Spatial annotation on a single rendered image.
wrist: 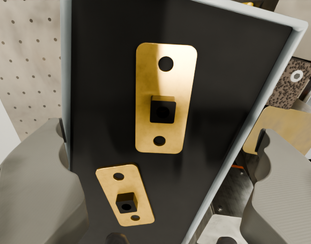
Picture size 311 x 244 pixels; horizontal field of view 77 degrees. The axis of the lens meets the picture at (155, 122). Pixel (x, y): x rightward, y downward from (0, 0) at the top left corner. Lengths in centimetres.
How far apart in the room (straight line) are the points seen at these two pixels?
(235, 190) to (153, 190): 21
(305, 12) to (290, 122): 12
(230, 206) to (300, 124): 15
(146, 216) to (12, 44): 62
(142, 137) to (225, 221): 23
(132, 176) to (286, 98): 18
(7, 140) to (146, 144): 185
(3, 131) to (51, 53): 134
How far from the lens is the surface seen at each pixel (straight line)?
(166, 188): 20
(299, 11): 25
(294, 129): 30
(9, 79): 77
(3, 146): 204
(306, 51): 26
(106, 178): 19
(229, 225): 35
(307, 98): 39
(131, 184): 19
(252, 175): 36
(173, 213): 23
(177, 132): 15
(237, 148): 17
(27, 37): 69
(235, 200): 36
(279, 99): 24
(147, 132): 15
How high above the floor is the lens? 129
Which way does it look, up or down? 60 degrees down
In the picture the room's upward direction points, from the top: 180 degrees counter-clockwise
